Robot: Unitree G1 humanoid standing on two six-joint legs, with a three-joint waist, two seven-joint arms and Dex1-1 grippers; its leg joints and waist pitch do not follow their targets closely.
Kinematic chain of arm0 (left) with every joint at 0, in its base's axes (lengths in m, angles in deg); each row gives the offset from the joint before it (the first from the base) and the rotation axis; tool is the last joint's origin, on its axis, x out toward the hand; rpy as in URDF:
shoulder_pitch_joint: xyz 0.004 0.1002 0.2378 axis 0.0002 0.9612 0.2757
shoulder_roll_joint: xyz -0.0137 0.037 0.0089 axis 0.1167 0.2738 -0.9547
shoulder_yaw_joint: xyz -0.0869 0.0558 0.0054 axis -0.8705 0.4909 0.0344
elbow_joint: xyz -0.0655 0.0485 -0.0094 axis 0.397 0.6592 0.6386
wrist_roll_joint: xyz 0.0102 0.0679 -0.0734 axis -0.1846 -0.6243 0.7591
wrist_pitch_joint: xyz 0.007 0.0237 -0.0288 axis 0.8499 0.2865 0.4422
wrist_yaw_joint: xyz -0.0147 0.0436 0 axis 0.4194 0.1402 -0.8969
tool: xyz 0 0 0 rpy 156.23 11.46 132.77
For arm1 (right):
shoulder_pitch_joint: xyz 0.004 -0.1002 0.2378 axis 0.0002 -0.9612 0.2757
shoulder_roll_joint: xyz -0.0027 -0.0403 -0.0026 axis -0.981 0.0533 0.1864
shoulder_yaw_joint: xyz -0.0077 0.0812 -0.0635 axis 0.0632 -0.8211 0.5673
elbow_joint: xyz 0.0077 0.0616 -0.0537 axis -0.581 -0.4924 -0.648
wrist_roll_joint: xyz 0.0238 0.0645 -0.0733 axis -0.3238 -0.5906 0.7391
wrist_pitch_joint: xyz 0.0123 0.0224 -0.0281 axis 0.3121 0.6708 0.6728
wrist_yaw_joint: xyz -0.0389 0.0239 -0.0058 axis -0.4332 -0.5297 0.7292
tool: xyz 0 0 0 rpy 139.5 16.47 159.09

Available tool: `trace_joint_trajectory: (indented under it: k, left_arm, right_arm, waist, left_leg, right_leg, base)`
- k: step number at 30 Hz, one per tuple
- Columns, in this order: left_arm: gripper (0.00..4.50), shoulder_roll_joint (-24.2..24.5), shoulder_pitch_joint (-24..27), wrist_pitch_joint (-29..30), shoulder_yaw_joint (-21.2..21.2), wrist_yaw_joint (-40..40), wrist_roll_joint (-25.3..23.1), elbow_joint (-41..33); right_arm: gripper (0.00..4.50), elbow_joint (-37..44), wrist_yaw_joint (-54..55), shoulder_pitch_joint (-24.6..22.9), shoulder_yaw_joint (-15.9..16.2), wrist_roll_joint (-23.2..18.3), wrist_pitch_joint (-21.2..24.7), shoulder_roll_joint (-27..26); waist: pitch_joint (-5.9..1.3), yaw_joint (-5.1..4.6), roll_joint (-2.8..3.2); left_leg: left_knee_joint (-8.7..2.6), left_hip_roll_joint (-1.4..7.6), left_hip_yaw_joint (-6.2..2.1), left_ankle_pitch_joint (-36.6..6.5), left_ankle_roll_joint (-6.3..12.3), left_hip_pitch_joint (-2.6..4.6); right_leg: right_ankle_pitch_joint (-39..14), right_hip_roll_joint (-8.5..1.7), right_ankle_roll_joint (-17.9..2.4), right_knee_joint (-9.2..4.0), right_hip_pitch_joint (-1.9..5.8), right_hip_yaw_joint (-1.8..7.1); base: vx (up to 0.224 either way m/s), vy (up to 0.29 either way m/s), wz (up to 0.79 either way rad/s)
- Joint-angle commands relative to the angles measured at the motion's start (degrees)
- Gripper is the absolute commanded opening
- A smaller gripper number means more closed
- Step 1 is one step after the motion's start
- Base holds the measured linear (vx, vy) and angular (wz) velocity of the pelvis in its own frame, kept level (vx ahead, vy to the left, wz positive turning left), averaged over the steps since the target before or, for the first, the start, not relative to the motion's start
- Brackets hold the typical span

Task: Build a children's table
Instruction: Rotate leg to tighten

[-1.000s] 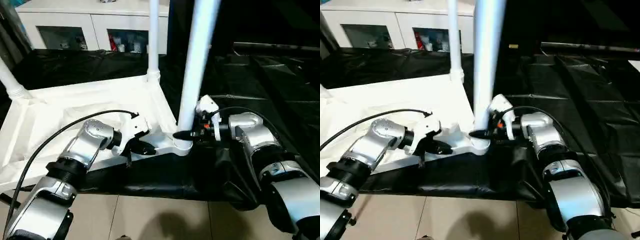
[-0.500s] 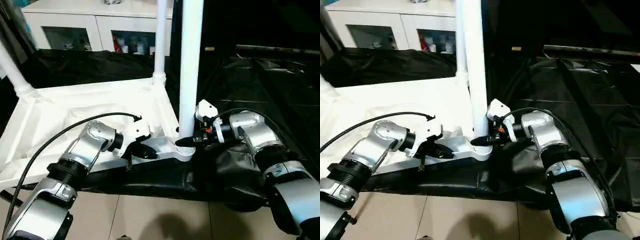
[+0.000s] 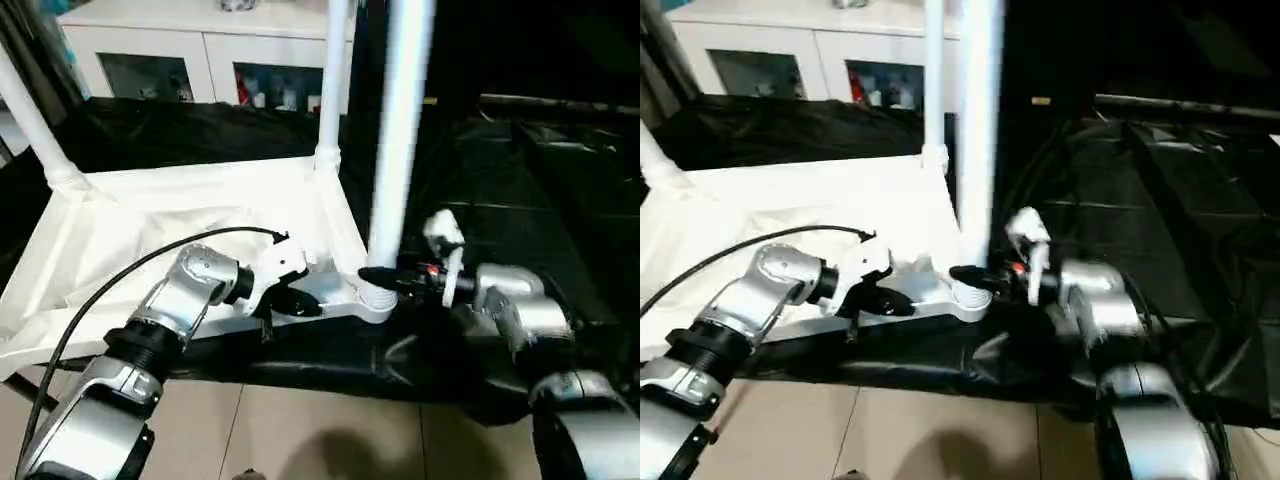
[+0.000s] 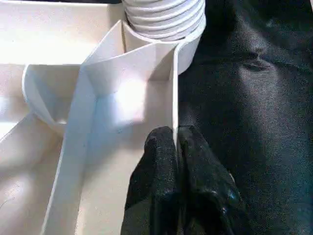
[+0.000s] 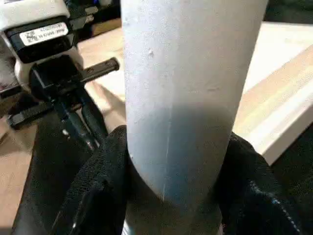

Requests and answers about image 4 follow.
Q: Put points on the black mat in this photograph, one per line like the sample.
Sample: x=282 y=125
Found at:
x=256 y=110

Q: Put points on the white plastic table top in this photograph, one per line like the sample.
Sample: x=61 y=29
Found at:
x=36 y=73

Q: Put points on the white plastic table leg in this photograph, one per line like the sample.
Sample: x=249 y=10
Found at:
x=166 y=19

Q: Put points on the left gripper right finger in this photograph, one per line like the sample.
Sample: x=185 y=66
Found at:
x=207 y=200

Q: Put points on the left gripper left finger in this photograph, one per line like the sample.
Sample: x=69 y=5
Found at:
x=154 y=191

